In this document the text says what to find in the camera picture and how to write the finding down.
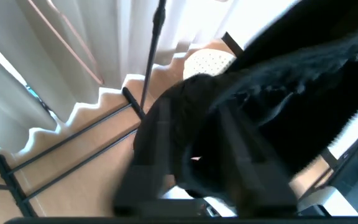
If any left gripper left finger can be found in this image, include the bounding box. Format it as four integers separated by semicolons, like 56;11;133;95
113;96;173;215

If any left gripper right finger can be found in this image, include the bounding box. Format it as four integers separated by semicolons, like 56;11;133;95
219;102;298;218

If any black garment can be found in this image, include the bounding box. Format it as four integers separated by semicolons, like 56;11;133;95
133;0;358;200

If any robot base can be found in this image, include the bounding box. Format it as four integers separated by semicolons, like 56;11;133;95
160;130;358;218

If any black clothes rack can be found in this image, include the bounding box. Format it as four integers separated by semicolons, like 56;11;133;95
0;0;167;218

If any white laundry basket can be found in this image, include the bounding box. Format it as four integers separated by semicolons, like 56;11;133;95
183;49;237;80

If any pink clothes hanger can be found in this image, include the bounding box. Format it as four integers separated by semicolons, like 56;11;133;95
26;0;105;86

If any beige curtain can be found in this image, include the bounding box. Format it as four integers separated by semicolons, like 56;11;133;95
0;0;239;156

